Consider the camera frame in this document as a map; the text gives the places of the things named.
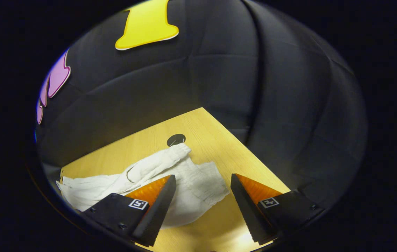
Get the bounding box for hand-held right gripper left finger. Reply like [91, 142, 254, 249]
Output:
[82, 174, 177, 247]

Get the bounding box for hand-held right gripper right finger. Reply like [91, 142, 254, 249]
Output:
[231, 173, 325, 245]

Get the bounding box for white jeans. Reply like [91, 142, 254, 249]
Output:
[56, 143, 230, 230]

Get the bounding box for black backdrop cloth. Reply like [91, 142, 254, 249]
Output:
[35, 0, 368, 210]

